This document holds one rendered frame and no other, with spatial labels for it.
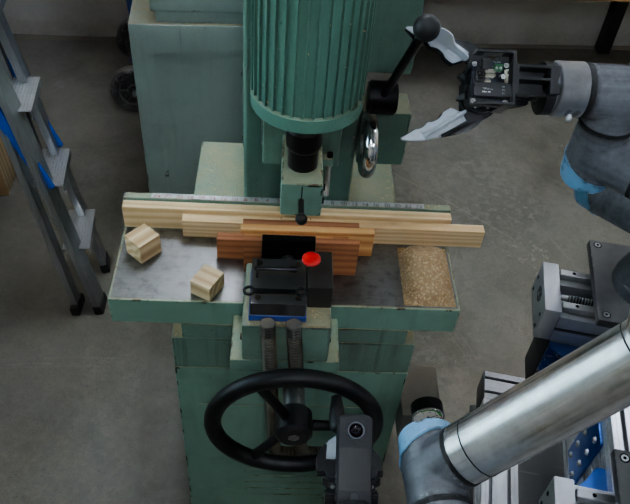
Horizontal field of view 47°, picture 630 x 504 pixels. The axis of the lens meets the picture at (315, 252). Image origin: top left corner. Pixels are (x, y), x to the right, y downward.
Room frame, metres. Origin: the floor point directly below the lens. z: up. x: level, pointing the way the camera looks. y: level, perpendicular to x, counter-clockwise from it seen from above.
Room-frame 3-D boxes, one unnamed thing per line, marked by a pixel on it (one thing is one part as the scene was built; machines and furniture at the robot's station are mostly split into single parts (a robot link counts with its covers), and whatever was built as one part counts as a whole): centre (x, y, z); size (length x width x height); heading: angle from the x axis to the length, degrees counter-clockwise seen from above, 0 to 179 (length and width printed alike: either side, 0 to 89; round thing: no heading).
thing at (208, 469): (1.09, 0.05, 0.36); 0.58 x 0.45 x 0.71; 5
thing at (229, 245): (0.91, 0.06, 0.92); 0.23 x 0.02 x 0.05; 95
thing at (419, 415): (0.78, -0.24, 0.65); 0.06 x 0.04 x 0.08; 95
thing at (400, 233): (0.97, -0.03, 0.92); 0.55 x 0.02 x 0.04; 95
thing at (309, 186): (0.99, 0.03, 1.03); 0.14 x 0.07 x 0.09; 5
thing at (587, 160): (0.87, -0.41, 1.22); 0.11 x 0.08 x 0.11; 50
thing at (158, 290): (0.86, 0.04, 0.87); 0.61 x 0.30 x 0.06; 95
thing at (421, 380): (0.85, -0.24, 0.58); 0.12 x 0.08 x 0.08; 5
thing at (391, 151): (1.16, -0.11, 1.02); 0.09 x 0.07 x 0.12; 95
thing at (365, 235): (0.93, 0.02, 0.93); 0.24 x 0.01 x 0.06; 95
